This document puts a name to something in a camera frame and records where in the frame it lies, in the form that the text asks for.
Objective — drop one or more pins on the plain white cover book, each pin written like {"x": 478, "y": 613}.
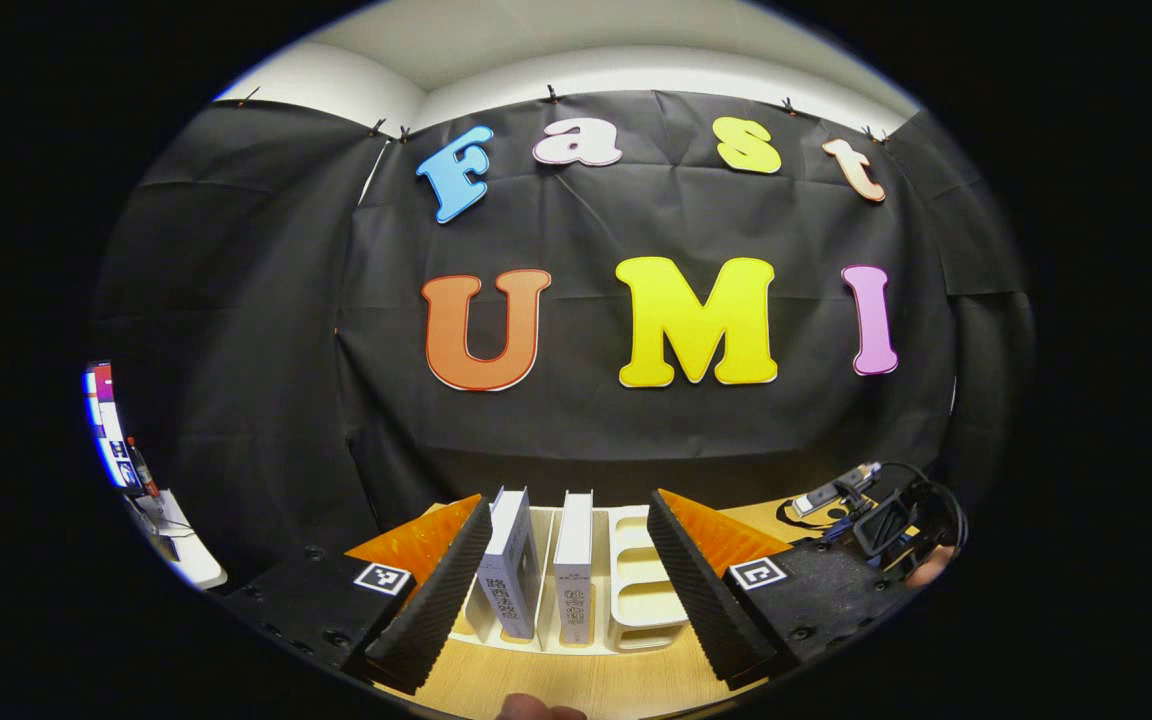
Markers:
{"x": 574, "y": 560}

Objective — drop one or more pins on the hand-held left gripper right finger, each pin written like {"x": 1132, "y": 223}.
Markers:
{"x": 701, "y": 605}

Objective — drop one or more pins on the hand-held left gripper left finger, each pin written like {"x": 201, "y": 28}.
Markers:
{"x": 436, "y": 610}

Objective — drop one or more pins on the computer screen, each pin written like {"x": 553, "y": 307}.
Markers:
{"x": 104, "y": 400}

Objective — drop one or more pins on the black backdrop cloth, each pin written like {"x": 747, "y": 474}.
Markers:
{"x": 636, "y": 440}

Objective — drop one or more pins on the red and black object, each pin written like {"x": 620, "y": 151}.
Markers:
{"x": 142, "y": 470}

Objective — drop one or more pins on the white side table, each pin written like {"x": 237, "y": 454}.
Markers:
{"x": 191, "y": 560}

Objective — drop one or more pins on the white bookshelf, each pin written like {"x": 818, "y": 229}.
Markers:
{"x": 641, "y": 590}

